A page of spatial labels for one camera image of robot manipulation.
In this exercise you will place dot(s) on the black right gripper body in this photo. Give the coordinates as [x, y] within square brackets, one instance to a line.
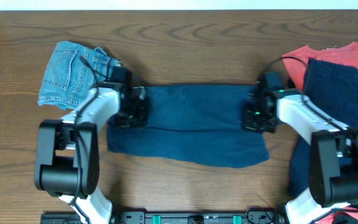
[258, 121]

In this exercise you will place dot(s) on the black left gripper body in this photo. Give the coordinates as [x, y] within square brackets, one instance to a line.
[140, 112]

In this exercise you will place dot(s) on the dark blue shorts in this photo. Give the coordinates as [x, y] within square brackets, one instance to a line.
[194, 123]

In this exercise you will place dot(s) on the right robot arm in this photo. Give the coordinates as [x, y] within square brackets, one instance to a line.
[333, 159]

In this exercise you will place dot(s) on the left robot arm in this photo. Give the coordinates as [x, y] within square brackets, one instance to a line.
[67, 157]

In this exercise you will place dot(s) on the light blue denim shorts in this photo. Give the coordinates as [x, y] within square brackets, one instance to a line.
[70, 73]

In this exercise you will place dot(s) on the dark navy garment pile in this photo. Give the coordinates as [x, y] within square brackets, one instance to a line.
[334, 89]

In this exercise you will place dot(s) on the red t-shirt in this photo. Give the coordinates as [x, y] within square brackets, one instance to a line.
[347, 55]

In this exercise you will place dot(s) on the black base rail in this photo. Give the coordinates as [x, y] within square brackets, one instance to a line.
[251, 216]

